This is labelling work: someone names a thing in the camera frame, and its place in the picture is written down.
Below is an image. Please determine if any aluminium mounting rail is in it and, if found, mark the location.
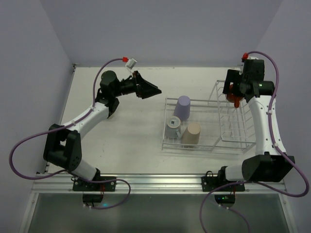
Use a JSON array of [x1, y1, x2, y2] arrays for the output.
[[31, 172, 285, 195]]

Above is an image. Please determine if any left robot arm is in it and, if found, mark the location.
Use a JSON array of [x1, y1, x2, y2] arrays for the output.
[[43, 70, 162, 182]]

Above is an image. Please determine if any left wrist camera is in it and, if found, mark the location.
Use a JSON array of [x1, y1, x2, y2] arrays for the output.
[[125, 58, 137, 70]]

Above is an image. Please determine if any beige plastic cup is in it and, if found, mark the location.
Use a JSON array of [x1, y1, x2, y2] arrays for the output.
[[181, 122, 201, 145]]

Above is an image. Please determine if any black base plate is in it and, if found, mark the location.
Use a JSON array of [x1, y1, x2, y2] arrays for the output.
[[71, 176, 117, 192], [201, 170, 245, 192]]

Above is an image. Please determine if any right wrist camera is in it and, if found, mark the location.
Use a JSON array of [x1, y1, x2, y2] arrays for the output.
[[247, 56, 259, 60]]

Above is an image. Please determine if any lavender plastic cup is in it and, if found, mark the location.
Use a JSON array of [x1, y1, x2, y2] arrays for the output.
[[173, 95, 190, 121]]

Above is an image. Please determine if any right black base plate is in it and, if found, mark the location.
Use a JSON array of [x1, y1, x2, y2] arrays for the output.
[[201, 170, 245, 192]]

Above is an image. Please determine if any white wire dish rack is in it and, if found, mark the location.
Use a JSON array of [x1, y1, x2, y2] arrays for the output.
[[162, 80, 256, 154]]

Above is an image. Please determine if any orange ceramic mug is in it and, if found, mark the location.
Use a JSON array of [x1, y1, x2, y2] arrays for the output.
[[225, 84, 244, 108]]

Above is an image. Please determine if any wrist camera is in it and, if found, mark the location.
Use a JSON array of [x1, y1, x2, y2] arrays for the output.
[[247, 56, 259, 60], [125, 58, 137, 70]]

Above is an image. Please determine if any grey mug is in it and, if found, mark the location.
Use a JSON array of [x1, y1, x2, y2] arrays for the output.
[[165, 116, 181, 139]]

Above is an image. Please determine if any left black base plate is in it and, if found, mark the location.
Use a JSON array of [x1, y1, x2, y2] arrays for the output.
[[71, 176, 117, 192]]

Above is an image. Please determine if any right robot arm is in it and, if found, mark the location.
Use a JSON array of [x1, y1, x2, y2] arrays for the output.
[[219, 55, 295, 182]]

